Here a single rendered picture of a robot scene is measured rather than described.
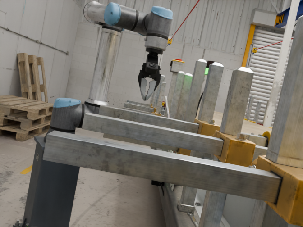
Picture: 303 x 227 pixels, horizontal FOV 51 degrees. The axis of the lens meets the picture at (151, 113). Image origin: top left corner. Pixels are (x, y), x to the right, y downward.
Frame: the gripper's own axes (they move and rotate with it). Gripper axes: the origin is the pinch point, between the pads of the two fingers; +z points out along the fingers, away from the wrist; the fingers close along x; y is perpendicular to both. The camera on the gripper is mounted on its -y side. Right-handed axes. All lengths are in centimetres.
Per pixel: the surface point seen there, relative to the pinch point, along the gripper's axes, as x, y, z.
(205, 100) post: -14.6, -41.4, -4.0
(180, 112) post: -16.9, 8.6, 3.6
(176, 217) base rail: -12, -46, 29
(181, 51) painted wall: -115, 774, -122
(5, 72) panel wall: 213, 413, 18
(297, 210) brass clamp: -13, -99, 5
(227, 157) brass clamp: -13, -74, 5
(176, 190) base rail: -15.6, -22.5, 28.8
